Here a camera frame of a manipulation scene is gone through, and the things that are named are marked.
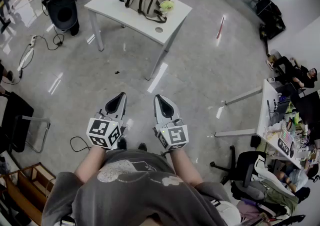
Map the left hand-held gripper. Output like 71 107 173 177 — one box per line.
86 92 128 151

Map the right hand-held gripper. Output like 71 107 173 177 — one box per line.
152 94 189 154

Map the person's left forearm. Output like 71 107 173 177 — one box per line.
74 144 107 184

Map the person's right forearm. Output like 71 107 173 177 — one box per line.
169 148 205 187

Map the person's grey printed t-shirt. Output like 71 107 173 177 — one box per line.
41 148 233 226

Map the white table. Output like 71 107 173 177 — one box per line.
84 0 193 82

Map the green plush toy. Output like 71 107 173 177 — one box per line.
159 0 175 17

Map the red floor tape strip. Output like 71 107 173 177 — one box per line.
216 17 226 40

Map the black pouch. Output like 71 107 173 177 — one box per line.
250 135 262 148

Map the black office chair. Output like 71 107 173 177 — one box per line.
209 145 267 200

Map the black folding chair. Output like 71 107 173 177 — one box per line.
0 91 51 154

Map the cluttered white desk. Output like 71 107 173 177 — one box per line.
214 79 320 170

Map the black shell chair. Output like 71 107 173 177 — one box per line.
46 0 80 37

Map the wooden shelf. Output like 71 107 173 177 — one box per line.
0 162 57 226

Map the black equipment case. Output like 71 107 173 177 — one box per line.
256 0 282 18
262 16 287 40

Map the olive jacket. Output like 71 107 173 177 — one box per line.
262 179 300 210

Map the black floor cable loop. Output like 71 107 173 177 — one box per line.
69 136 91 153

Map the black adapter cable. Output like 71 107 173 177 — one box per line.
36 33 65 51

